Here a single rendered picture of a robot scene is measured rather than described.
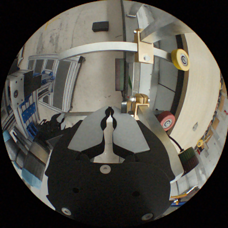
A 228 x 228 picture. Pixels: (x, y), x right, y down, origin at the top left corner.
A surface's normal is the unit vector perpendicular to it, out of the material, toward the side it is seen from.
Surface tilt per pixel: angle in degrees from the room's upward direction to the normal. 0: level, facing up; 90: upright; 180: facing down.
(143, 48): 0
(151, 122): 90
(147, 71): 0
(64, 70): 0
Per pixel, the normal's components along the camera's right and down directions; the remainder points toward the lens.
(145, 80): 0.03, 0.53
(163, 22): -1.00, 0.02
